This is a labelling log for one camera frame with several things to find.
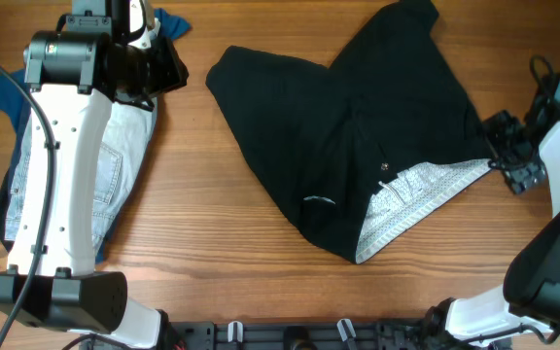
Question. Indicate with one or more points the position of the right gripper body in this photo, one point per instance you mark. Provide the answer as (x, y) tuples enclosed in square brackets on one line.
[(514, 158)]

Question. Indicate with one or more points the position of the black shorts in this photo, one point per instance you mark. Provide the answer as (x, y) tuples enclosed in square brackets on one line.
[(357, 152)]

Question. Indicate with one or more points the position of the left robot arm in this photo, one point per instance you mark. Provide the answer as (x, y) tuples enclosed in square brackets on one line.
[(102, 53)]

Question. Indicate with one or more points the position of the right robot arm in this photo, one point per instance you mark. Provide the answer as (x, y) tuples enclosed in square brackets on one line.
[(529, 299)]

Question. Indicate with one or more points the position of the light blue denim shorts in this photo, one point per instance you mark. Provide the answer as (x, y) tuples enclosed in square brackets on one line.
[(124, 144)]

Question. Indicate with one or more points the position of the blue t-shirt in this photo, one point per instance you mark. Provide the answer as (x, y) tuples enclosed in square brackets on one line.
[(17, 109)]

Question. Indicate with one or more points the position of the black garment under pile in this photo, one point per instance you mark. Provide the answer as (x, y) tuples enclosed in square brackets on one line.
[(4, 205)]

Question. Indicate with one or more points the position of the right white rail clip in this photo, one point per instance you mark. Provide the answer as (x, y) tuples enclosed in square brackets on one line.
[(346, 329)]

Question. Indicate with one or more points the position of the white rail clip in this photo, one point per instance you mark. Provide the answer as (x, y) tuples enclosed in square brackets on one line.
[(346, 329), (235, 332)]

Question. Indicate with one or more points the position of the left white rail clip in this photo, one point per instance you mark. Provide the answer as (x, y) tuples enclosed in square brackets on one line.
[(235, 332)]

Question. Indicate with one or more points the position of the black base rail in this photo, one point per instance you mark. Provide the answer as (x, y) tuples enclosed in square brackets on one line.
[(387, 334)]

